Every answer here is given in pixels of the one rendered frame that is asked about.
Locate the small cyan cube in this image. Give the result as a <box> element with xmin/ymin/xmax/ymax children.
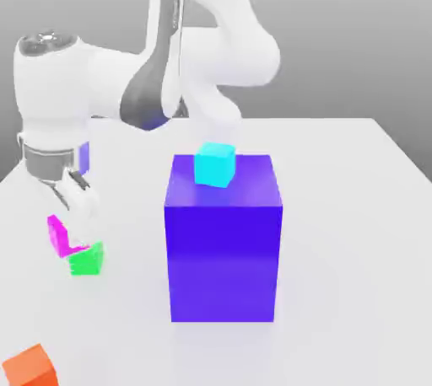
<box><xmin>193</xmin><ymin>142</ymin><xmax>236</xmax><ymax>189</ymax></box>

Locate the large blue box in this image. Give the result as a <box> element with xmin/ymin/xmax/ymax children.
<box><xmin>164</xmin><ymin>153</ymin><xmax>284</xmax><ymax>324</ymax></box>

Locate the small orange cube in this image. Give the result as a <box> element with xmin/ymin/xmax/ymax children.
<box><xmin>1</xmin><ymin>343</ymin><xmax>60</xmax><ymax>386</ymax></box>

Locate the small green cube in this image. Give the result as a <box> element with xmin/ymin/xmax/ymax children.
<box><xmin>66</xmin><ymin>240</ymin><xmax>105</xmax><ymax>277</ymax></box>

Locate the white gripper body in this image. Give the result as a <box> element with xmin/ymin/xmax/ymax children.
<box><xmin>39</xmin><ymin>174</ymin><xmax>101</xmax><ymax>244</ymax></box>

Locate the small magenta cube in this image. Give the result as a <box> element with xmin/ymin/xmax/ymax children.
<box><xmin>46</xmin><ymin>214</ymin><xmax>91</xmax><ymax>259</ymax></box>

